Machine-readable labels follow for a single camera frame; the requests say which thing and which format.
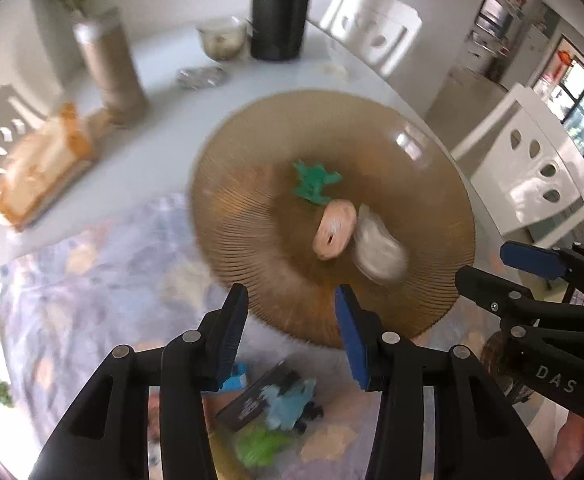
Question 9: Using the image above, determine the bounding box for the floral blue tablecloth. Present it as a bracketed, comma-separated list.
[0, 192, 379, 479]

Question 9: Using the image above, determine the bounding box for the dark green toy figure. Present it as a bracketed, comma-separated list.
[293, 160, 343, 206]

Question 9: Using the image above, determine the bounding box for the white chair behind table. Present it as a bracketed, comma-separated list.
[318, 0, 423, 79]

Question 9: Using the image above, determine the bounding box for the white chair at right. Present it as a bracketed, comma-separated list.
[451, 84, 584, 248]

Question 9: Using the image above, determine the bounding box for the glass bowl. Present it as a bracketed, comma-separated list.
[196, 16, 249, 62]

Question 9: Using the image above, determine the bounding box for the person's hand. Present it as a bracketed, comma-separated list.
[550, 412, 584, 480]

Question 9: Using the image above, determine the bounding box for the tall black cylinder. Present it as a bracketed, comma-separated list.
[251, 0, 309, 62]

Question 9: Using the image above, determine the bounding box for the light blue toy dinosaur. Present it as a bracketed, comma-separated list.
[260, 379, 324, 434]

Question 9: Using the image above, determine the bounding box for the grey white seashell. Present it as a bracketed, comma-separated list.
[353, 204, 409, 284]

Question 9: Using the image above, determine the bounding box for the bright green toy frog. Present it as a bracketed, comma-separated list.
[234, 426, 294, 468]

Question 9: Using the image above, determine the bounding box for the round brown ribbed tray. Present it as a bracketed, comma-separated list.
[190, 90, 476, 348]

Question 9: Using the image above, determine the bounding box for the black small box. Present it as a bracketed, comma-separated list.
[216, 362, 301, 432]

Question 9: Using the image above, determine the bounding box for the blue lighter box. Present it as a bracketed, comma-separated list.
[219, 362, 249, 392]

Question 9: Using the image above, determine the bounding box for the orange tissue box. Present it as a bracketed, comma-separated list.
[0, 102, 98, 232]

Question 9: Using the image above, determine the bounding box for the beige thermos bottle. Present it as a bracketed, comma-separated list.
[73, 8, 147, 125]

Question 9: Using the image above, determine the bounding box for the pink seashell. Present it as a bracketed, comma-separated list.
[313, 200, 357, 260]

